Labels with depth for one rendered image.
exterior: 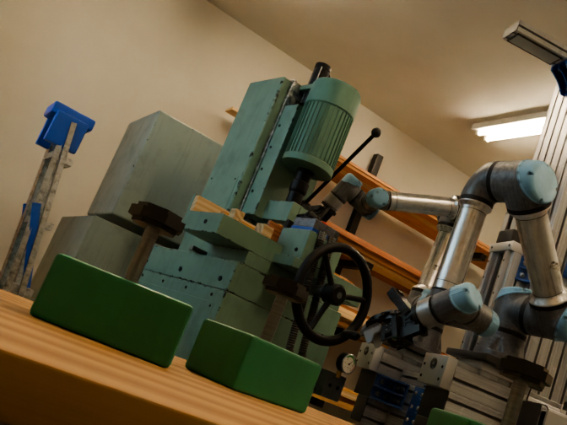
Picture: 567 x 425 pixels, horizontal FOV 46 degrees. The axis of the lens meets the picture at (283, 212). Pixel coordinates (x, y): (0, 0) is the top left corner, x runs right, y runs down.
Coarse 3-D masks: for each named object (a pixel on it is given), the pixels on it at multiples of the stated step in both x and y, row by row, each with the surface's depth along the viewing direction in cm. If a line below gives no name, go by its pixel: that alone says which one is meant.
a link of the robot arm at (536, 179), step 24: (504, 168) 180; (528, 168) 174; (504, 192) 179; (528, 192) 173; (552, 192) 176; (528, 216) 178; (528, 240) 181; (552, 240) 182; (528, 264) 185; (552, 264) 182; (552, 288) 184; (528, 312) 192; (552, 312) 185; (552, 336) 187
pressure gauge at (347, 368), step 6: (342, 354) 206; (348, 354) 205; (342, 360) 204; (348, 360) 206; (354, 360) 207; (342, 366) 204; (348, 366) 206; (354, 366) 207; (342, 372) 206; (348, 372) 206
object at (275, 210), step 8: (272, 208) 220; (280, 208) 216; (288, 208) 213; (296, 208) 213; (304, 208) 215; (264, 216) 221; (272, 216) 218; (280, 216) 214; (288, 216) 212; (296, 216) 213
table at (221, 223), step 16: (192, 224) 193; (208, 224) 187; (224, 224) 184; (240, 224) 187; (208, 240) 200; (224, 240) 189; (240, 240) 187; (256, 240) 190; (272, 240) 194; (272, 256) 194; (288, 256) 189; (352, 288) 214; (352, 304) 214
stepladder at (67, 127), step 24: (48, 120) 253; (72, 120) 242; (48, 144) 253; (72, 144) 242; (48, 168) 238; (48, 192) 241; (24, 216) 248; (24, 240) 233; (24, 264) 233; (24, 288) 232
